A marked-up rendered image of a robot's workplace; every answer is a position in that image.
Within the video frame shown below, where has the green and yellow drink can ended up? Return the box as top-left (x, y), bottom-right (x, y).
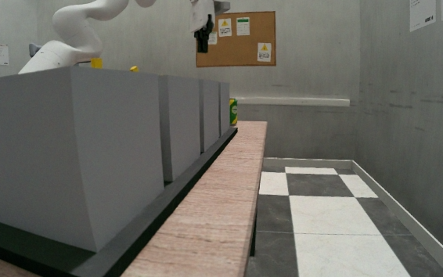
top-left (229, 98), bottom-right (237, 126)

